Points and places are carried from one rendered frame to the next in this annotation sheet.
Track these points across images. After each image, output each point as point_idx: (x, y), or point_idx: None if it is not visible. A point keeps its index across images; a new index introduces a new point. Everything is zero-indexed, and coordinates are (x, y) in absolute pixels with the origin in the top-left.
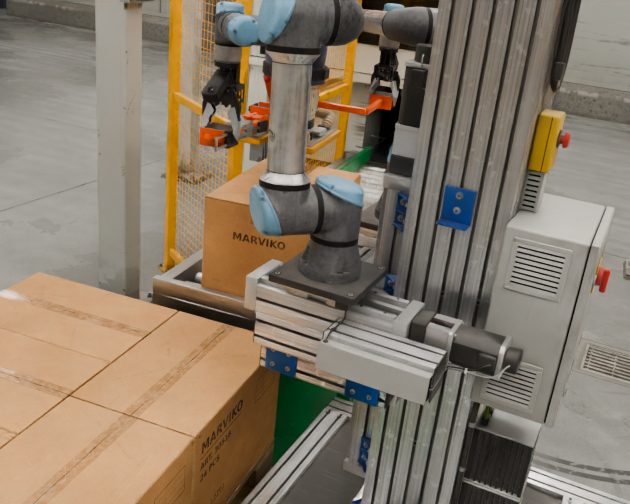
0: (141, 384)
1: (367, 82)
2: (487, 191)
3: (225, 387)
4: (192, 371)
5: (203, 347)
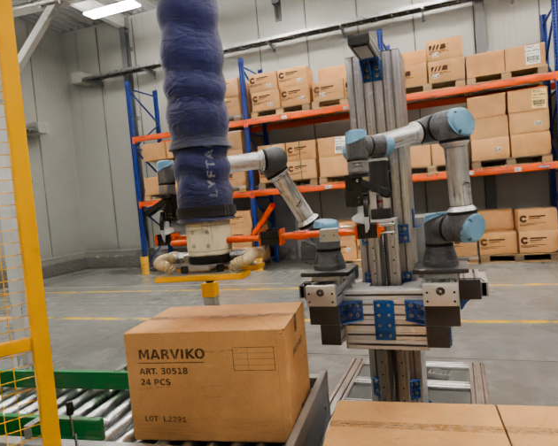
0: (462, 436)
1: None
2: (413, 207)
3: (427, 406)
4: (420, 421)
5: (379, 425)
